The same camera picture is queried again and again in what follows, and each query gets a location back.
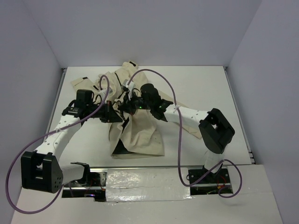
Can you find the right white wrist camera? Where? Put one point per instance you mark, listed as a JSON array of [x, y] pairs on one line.
[[128, 86]]

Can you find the beige jacket black lining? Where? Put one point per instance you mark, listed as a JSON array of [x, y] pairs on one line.
[[137, 136]]

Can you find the right table edge rail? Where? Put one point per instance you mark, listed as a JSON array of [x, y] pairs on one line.
[[252, 159]]

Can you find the silver tape sheet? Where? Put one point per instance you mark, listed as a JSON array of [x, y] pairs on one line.
[[144, 185]]

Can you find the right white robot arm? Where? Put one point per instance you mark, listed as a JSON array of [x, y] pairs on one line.
[[214, 128]]

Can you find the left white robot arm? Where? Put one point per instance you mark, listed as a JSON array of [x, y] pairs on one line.
[[40, 169]]

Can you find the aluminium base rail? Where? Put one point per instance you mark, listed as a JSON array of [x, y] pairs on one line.
[[96, 188]]

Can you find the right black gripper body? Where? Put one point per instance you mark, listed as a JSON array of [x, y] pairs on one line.
[[133, 104]]

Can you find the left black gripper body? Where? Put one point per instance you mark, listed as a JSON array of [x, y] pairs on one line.
[[103, 113]]

